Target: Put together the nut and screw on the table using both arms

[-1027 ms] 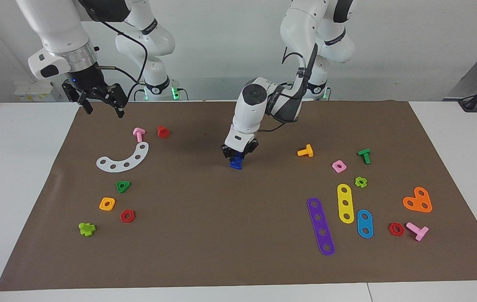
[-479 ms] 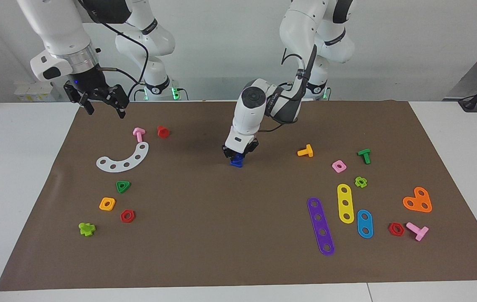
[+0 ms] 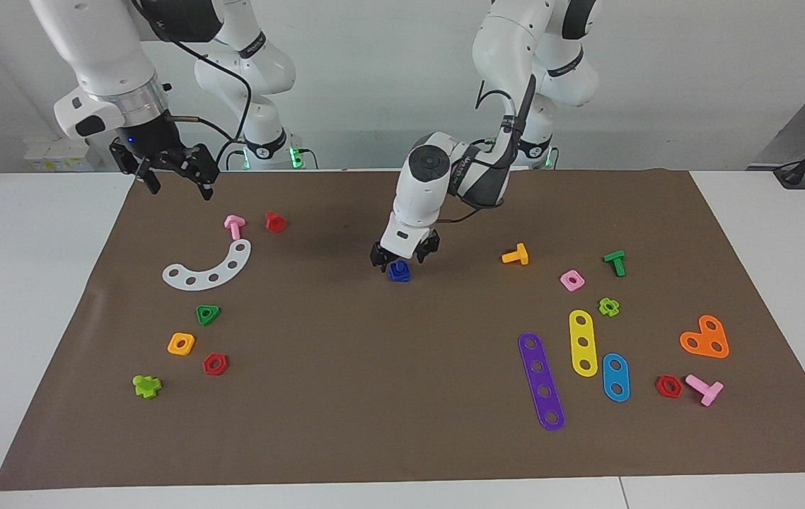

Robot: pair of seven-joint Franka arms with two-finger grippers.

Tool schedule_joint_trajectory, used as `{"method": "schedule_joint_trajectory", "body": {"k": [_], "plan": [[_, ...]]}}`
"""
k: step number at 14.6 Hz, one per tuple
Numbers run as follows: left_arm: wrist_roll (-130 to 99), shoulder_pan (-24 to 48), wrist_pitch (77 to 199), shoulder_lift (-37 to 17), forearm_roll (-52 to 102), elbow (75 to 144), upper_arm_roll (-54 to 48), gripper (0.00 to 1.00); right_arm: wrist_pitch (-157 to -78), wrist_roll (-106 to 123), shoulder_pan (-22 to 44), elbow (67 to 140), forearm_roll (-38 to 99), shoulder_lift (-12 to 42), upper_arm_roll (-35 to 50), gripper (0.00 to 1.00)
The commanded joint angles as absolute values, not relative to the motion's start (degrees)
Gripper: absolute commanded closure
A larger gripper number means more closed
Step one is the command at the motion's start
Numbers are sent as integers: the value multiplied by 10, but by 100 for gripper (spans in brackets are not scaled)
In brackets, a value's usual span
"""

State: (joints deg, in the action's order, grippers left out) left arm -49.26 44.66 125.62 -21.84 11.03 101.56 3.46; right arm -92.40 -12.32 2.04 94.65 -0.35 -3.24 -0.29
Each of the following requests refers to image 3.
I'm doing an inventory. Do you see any brown table mat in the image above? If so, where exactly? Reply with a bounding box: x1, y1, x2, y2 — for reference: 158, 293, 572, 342
0, 170, 805, 491

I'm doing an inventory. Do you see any white box with yellow labels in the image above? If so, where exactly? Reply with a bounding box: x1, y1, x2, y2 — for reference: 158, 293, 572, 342
24, 137, 105, 172

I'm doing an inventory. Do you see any blue two-hole plastic strip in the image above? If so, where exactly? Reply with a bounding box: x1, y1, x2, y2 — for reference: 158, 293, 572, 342
601, 353, 631, 403

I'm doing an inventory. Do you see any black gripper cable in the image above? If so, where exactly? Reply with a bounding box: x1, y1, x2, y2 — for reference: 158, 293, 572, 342
438, 74, 539, 226
132, 0, 253, 165

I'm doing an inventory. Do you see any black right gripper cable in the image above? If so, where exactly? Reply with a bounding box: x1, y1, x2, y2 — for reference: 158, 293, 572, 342
132, 0, 253, 165

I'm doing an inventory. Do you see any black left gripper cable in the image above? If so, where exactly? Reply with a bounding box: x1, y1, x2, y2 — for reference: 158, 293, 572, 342
438, 74, 539, 226

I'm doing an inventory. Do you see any white curved five-hole strip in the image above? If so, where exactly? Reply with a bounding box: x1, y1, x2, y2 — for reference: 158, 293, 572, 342
162, 239, 253, 291

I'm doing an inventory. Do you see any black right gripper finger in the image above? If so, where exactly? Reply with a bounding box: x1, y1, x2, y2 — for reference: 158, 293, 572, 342
192, 166, 216, 201
135, 158, 162, 196

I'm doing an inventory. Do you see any purple four-hole plastic strip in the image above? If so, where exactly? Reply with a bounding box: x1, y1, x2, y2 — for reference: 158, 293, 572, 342
518, 332, 566, 432

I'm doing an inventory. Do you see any orange angled three-hole plate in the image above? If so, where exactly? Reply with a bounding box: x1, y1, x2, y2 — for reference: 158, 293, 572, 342
679, 315, 730, 359

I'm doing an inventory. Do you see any black right base cable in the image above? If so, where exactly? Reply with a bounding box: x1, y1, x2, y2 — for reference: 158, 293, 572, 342
215, 138, 248, 172

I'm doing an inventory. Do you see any yellow three-hole plastic strip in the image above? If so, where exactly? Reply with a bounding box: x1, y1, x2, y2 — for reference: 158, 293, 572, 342
569, 309, 599, 378

